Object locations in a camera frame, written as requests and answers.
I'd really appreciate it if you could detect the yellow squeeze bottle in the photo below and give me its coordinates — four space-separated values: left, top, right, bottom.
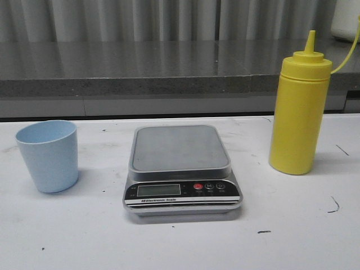
268 30 360 176

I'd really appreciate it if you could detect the light blue plastic cup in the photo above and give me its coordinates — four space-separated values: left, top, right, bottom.
15 120 79 193

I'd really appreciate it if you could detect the silver electronic kitchen scale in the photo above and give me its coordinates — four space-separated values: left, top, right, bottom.
123 125 243 216

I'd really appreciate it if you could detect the white container in background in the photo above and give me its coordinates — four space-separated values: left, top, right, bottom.
331 0 360 42

